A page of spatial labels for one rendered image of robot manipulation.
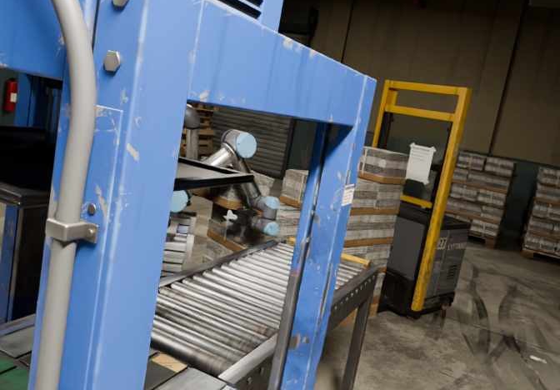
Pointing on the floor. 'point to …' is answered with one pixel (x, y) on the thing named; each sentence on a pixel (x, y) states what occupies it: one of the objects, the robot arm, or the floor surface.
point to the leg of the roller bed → (356, 344)
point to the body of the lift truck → (440, 292)
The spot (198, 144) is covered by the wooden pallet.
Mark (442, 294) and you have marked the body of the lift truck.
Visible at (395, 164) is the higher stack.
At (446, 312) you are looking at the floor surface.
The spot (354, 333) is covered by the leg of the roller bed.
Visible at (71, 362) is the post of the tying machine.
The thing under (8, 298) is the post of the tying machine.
